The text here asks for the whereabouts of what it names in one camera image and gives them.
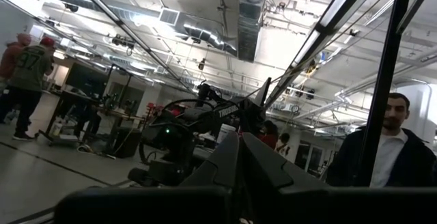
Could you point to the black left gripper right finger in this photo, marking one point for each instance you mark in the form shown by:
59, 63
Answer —
269, 176

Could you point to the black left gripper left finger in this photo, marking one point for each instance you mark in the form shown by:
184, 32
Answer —
211, 183

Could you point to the black rectangular air duct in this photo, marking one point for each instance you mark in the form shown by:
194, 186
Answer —
249, 29

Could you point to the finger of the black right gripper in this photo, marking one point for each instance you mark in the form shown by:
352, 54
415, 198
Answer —
263, 92

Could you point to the person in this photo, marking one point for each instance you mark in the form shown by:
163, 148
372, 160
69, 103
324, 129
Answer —
282, 146
9, 58
268, 138
409, 155
29, 77

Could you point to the LED light bar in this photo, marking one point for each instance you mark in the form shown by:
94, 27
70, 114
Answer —
341, 2

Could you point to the white container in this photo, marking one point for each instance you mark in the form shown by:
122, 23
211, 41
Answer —
226, 133

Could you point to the silver round air duct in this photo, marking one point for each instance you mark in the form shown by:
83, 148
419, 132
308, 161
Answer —
102, 7

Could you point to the black aluminium rig frame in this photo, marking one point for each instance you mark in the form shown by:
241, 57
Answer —
382, 97

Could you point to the black box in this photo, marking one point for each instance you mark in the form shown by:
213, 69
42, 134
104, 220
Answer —
126, 142

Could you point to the black monitor screen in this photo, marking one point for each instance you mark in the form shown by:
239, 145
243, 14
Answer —
85, 80

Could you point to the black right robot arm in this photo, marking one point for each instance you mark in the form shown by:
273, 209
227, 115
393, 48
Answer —
205, 114

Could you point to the workbench table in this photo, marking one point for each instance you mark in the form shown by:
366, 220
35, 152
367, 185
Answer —
78, 97

